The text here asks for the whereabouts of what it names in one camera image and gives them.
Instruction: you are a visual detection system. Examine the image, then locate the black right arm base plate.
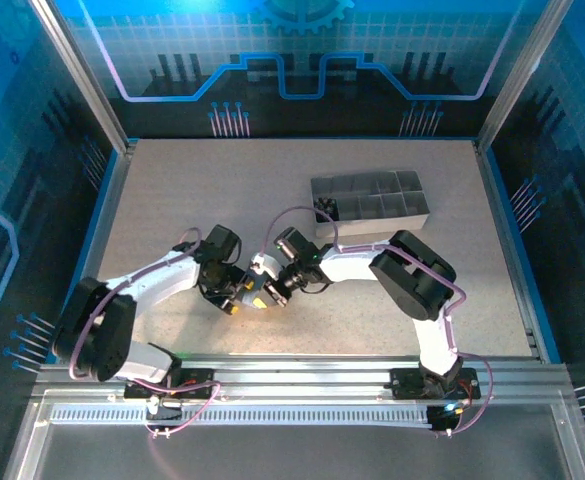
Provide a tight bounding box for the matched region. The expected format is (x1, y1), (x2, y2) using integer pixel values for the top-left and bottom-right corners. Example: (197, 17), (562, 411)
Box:
(389, 367), (482, 401)

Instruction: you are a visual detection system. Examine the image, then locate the aluminium front frame rail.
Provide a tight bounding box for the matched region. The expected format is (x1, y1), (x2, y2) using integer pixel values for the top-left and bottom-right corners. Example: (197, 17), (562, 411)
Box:
(30, 353), (573, 401)

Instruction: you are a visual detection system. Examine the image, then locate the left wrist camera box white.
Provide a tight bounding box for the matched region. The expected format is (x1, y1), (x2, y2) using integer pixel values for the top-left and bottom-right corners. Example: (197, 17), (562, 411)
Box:
(249, 252), (284, 280)

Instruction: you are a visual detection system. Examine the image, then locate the black grey striped sock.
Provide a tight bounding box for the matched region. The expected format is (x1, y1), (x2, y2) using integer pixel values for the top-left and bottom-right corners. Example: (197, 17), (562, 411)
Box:
(313, 195), (341, 222)

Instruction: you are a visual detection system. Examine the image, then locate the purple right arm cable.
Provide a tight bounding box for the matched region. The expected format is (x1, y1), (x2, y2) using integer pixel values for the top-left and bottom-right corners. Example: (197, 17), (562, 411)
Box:
(261, 205), (494, 439)

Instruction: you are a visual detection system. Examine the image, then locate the white slotted cable duct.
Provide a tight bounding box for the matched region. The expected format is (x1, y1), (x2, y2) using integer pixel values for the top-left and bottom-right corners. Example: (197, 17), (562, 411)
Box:
(49, 403), (434, 427)

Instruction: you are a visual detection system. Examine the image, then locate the grey divided organizer box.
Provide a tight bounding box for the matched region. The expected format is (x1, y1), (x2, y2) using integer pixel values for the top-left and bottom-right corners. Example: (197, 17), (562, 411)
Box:
(309, 170), (431, 239)

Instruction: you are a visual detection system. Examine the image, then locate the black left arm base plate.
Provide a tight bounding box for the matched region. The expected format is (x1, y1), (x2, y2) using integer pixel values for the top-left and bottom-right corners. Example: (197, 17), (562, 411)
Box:
(121, 367), (216, 401)

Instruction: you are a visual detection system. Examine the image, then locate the aluminium frame post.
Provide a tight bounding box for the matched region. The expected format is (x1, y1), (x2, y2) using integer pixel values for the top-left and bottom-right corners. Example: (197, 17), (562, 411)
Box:
(475, 0), (576, 154)
(27, 0), (138, 154)

